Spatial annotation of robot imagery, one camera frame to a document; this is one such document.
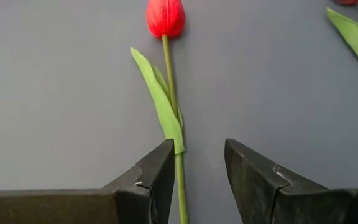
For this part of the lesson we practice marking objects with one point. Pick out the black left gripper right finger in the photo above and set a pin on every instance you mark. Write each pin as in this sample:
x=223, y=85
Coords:
x=291, y=205

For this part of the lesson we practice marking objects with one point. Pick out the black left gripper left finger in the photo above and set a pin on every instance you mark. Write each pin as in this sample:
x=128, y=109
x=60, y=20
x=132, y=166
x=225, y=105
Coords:
x=73, y=208

